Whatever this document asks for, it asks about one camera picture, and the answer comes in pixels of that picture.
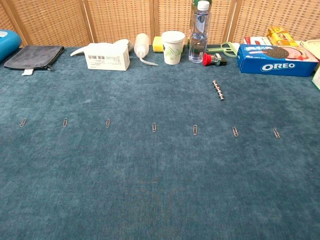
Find yellow sponge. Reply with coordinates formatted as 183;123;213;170
152;36;165;53

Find teal table cloth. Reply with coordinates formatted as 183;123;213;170
0;44;320;240

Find wicker folding screen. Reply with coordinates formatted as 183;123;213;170
0;0;320;48

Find grey zip pouch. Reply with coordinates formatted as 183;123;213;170
3;45;65;76

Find blue detergent bottle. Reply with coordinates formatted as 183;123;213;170
0;29;23;63

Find clear water bottle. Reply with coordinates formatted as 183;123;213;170
188;0;212;63

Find beige lidded lunch container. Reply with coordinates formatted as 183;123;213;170
299;38;320;61

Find light green plastic brush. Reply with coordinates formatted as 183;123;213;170
206;42;238;59

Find white leaf-print paper cup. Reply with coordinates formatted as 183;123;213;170
161;30;186;66

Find yellow snack box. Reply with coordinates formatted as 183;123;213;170
267;25;300;48

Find white handled dish brush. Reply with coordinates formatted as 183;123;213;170
70;38;131;57

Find magnetic bead rod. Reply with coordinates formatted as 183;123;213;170
212;79;226;101

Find blue Oreo box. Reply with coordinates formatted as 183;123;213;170
236;43;320;78

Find red and white box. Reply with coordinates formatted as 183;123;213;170
243;36;273;47

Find red emergency stop button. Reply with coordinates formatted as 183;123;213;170
202;52;228;67

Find white squeeze wash bottle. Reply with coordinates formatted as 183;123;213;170
133;33;159;67

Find white barcode carton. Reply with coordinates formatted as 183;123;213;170
83;42;131;72

